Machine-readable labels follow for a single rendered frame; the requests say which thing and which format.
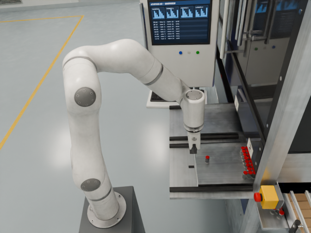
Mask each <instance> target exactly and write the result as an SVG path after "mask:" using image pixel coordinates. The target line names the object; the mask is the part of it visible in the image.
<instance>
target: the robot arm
mask: <svg viewBox="0 0 311 233"><path fill-rule="evenodd" d="M100 72H109V73H119V74H123V73H129V74H131V75H132V76H134V77H135V78H136V79H138V80H139V81H140V82H142V83H143V84H144V85H145V86H147V87H148V88H149V89H150V90H152V91H153V92H154V93H155V94H157V95H158V96H159V97H161V98H162V99H164V100H166V101H176V102H177V103H178V104H179V105H180V107H181V109H182V111H183V126H184V128H185V129H186V131H187V135H188V143H189V149H190V154H197V149H198V150H199V149H200V131H201V130H202V128H203V127H204V116H205V94H204V93H203V92H202V91H200V90H195V89H193V90H191V89H190V88H189V87H188V86H187V85H186V84H185V83H184V82H183V81H182V80H181V79H180V78H176V77H175V76H174V75H173V74H172V73H171V72H170V71H169V70H168V69H167V68H166V67H165V66H164V65H163V64H162V63H161V62H160V61H158V60H157V59H156V58H155V57H154V56H153V55H152V54H151V53H150V52H149V51H148V50H147V49H146V48H145V47H144V46H143V45H141V44H140V43H139V42H137V41H135V40H132V39H121V40H117V41H115V42H112V43H108V44H104V45H99V46H81V47H78V48H75V49H74V50H72V51H70V52H69V53H68V54H67V55H66V56H65V57H64V59H63V62H62V73H63V82H64V90H65V99H66V106H67V112H68V122H69V129H70V137H71V145H72V146H71V150H70V158H71V167H72V176H73V181H74V184H75V185H76V187H77V188H79V189H80V190H82V191H83V192H84V194H85V196H86V198H87V200H88V202H89V206H88V209H87V216H88V219H89V221H90V223H91V224H92V225H93V226H95V227H97V228H101V229H106V228H111V227H113V226H115V225H117V224H118V223H119V222H120V221H121V220H122V219H123V217H124V215H125V213H126V202H125V199H124V198H123V196H122V195H120V194H119V193H117V192H114V190H113V187H112V184H111V181H110V179H109V176H108V172H107V169H106V165H105V162H104V158H103V155H102V150H101V143H100V126H99V112H100V108H101V104H102V93H101V86H100V80H99V77H98V74H97V73H100Z"/></svg>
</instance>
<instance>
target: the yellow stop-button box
mask: <svg viewBox="0 0 311 233"><path fill-rule="evenodd" d="M259 193H260V195H261V207H262V208H263V209H280V207H281V205H282V203H283V201H284V200H283V197H282V194H281V191H280V189H279V186H278V185H274V186H273V185H262V186H261V188H260V191H259Z"/></svg>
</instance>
